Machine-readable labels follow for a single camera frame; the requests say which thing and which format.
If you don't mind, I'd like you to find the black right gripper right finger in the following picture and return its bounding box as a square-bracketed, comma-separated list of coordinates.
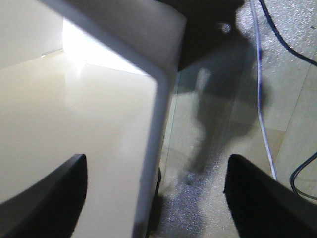
[224, 154, 317, 238]

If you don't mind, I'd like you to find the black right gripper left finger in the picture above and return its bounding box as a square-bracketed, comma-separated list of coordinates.
[0, 154, 88, 238]

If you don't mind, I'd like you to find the white plastic trash bin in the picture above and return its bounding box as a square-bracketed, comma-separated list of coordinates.
[0, 0, 187, 238]

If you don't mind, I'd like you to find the white blue floor cable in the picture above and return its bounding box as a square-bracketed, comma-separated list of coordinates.
[249, 0, 277, 180]

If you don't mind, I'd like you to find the dark blue floor cable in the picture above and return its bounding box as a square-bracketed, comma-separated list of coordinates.
[259, 0, 317, 65]

